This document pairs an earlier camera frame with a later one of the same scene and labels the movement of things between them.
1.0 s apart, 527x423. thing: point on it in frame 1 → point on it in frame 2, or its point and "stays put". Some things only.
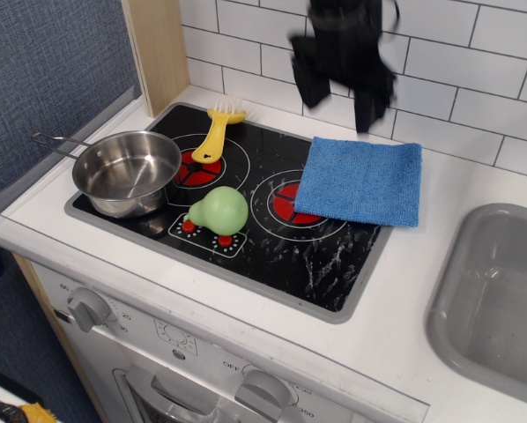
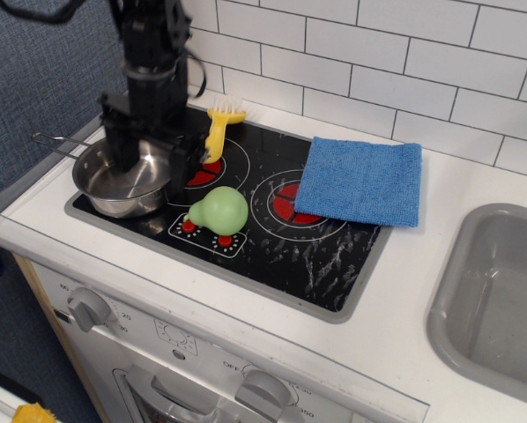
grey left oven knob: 87,307 stays put
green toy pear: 222,211 stays put
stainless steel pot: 122,175 stays put
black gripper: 348,34 → 158,105
